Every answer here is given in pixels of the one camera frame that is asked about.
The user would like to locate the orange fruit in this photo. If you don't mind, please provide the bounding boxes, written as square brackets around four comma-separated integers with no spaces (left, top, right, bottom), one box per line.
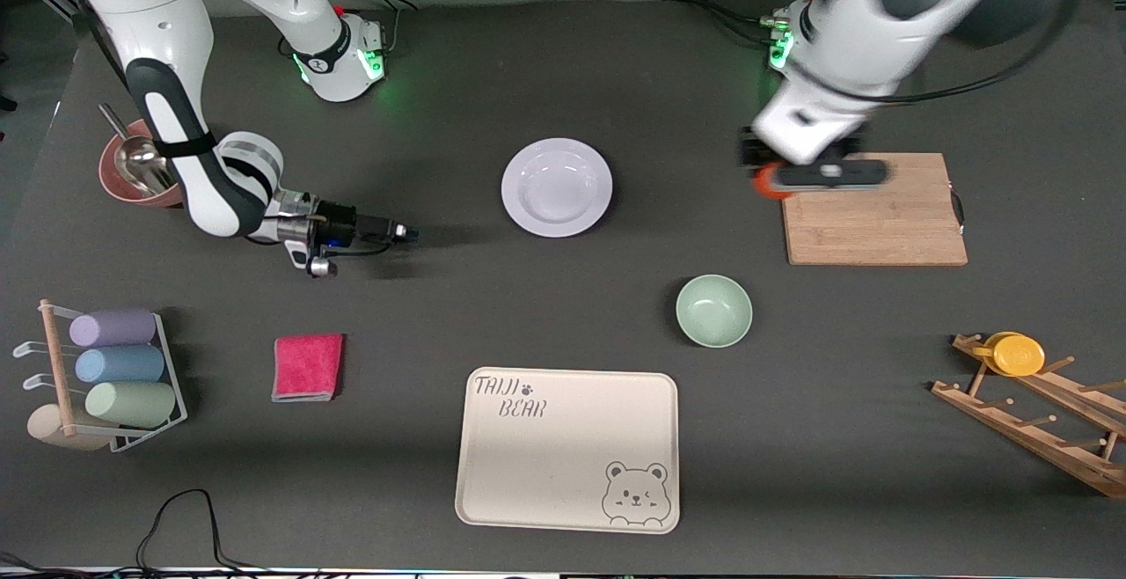
[752,164,791,202]

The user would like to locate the pale lavender round plate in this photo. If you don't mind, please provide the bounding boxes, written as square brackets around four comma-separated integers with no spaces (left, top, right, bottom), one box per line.
[501,137,614,238]

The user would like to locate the pink folded cloth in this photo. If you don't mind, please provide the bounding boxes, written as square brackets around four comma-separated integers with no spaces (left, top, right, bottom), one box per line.
[271,333,345,403]

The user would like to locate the wooden cutting board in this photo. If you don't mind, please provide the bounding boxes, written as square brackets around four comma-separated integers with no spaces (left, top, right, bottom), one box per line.
[781,152,969,267]

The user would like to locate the mint green bowl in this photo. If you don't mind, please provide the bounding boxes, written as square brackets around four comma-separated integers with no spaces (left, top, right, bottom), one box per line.
[676,275,754,349]

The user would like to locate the metal scoop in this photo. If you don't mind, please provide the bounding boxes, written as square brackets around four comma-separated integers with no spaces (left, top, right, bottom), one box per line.
[98,102,179,196]

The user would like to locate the pink bowl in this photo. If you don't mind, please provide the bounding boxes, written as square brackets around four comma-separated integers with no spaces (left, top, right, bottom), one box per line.
[99,118,187,209]

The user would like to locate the purple cup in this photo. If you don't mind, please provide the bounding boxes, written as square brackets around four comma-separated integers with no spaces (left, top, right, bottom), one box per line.
[69,307,158,348]

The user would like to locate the blue cup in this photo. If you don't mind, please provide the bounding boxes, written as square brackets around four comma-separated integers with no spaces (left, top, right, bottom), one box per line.
[75,345,166,385]

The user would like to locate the green cup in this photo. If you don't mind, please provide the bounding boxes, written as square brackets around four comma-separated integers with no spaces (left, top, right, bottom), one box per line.
[84,381,178,429]

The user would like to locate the cream bear print tray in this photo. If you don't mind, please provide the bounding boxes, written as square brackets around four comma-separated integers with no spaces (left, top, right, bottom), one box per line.
[454,366,681,535]

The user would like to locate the yellow cup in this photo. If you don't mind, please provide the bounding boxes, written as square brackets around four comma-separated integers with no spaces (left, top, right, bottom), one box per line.
[983,331,1047,377]

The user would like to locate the beige cup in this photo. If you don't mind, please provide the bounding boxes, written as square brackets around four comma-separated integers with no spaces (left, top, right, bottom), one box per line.
[26,403,117,452]

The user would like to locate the wooden peg drying rack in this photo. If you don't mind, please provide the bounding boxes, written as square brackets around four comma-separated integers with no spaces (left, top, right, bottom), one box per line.
[931,333,1126,500]

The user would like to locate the black left arm base cable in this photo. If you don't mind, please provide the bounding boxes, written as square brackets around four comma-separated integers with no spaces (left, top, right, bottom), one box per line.
[663,0,824,45]

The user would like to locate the white wire cup rack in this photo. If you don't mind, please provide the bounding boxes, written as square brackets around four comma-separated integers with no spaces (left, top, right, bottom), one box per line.
[12,299,189,454]

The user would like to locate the black floor cable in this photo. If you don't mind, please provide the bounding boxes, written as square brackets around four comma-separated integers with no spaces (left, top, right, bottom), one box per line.
[0,487,353,579]

